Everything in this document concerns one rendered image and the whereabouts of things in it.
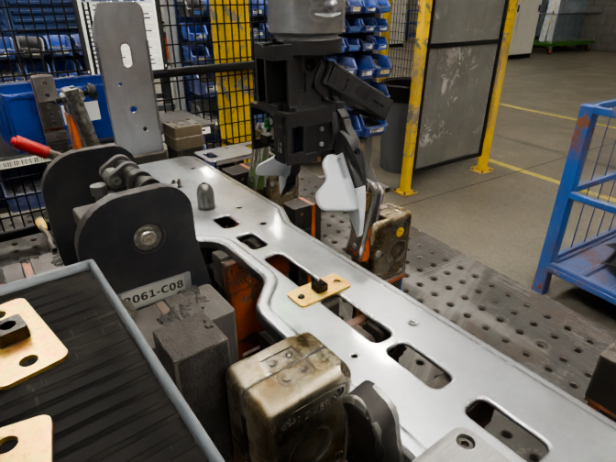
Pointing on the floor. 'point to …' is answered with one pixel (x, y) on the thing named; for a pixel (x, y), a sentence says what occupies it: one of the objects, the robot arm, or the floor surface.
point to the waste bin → (392, 137)
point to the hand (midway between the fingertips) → (322, 213)
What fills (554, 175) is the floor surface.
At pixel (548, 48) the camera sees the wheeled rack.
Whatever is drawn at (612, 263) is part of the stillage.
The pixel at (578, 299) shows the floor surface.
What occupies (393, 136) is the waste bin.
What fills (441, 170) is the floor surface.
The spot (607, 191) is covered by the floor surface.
